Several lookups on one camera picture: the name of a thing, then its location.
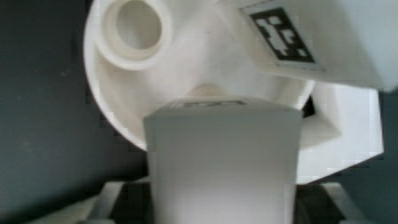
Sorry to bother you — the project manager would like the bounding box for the white round stool seat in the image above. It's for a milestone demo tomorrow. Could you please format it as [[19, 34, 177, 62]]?
[[83, 0, 312, 147]]

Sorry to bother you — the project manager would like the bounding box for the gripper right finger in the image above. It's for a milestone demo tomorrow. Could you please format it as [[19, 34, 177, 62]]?
[[293, 182, 371, 224]]

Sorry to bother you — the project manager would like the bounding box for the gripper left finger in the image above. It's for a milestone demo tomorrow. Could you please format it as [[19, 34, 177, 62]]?
[[54, 179, 150, 224]]

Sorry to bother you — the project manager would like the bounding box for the white obstacle wall frame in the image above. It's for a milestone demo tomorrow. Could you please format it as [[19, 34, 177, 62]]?
[[296, 82, 383, 184]]

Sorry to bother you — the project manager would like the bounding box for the white stool leg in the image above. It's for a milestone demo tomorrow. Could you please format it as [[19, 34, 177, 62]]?
[[214, 0, 398, 92], [143, 97, 301, 224]]

